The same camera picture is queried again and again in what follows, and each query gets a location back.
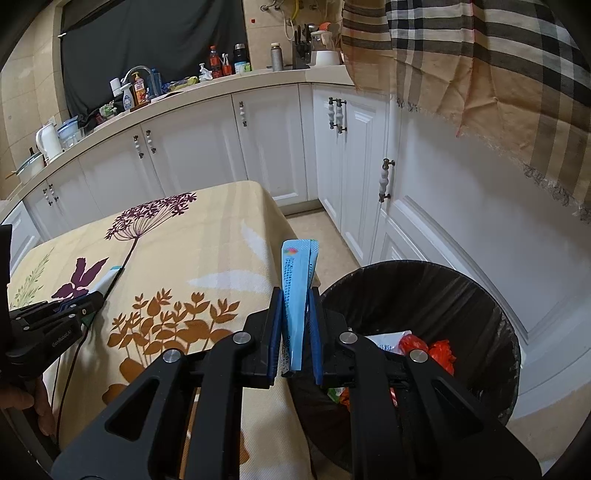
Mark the clear water pitcher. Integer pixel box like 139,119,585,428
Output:
58,119,84,148

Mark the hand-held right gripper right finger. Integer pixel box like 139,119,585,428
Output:
308,286,543,480

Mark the white tube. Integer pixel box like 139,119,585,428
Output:
95,265,124,296

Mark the orange dish soap bottle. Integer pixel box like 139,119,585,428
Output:
130,74,149,109

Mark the black cable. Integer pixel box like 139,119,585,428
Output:
52,318,90,444

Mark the black trash bin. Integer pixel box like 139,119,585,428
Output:
288,260,522,480

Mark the dark window cloth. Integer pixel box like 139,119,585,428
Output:
60,0,250,123

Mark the red plastic bag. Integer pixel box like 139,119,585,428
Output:
388,333,458,407

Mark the blue packet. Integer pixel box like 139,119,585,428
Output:
279,239,321,374

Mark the white kettle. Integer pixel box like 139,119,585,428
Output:
36,122,63,162

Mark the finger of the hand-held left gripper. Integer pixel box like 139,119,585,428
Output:
23,307,92,334
9,292,105,324

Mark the white spray bottle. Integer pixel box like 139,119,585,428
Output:
110,78,134,114

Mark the white blender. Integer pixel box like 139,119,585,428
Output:
310,23,341,66

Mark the white paper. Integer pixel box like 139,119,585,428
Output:
369,330,411,354

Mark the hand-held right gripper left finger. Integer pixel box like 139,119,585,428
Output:
53,286,284,480

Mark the white kitchen cabinet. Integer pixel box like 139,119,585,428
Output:
0,65,591,416

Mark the person's left hand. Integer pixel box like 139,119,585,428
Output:
0,382,57,437

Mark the pot with glass lid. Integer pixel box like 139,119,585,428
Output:
7,154,47,183

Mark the chrome faucet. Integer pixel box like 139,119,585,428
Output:
124,66,153,100

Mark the plaid curtain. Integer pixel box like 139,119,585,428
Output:
342,0,591,208

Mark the black knife block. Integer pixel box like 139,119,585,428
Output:
292,24,311,70

